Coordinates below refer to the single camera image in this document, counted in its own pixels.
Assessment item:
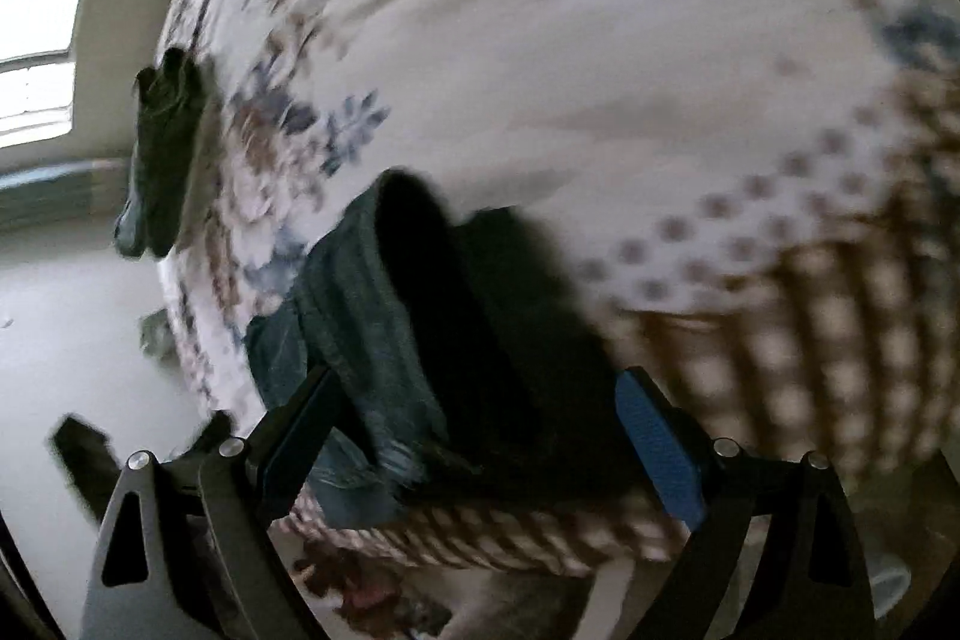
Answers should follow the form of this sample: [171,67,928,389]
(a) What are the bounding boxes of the window with white frame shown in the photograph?
[0,0,119,150]

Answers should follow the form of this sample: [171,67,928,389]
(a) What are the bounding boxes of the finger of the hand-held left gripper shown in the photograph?
[51,413,125,525]

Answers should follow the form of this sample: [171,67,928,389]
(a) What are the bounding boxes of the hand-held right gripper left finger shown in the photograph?
[79,366,353,640]

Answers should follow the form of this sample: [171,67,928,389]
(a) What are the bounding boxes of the dark blue jeans pants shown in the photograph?
[244,170,661,530]

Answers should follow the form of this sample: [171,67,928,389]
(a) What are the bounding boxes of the folded blue jeans stack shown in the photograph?
[112,46,215,259]

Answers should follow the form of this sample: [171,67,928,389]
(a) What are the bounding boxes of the green striped curtain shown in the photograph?
[0,156,136,232]

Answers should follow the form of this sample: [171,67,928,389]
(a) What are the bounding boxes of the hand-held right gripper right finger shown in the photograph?
[613,366,878,640]

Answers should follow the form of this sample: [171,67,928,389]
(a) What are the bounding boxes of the bed with floral sheet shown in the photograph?
[154,0,960,573]

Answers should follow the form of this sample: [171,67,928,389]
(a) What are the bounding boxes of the person's pink robe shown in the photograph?
[291,531,601,640]

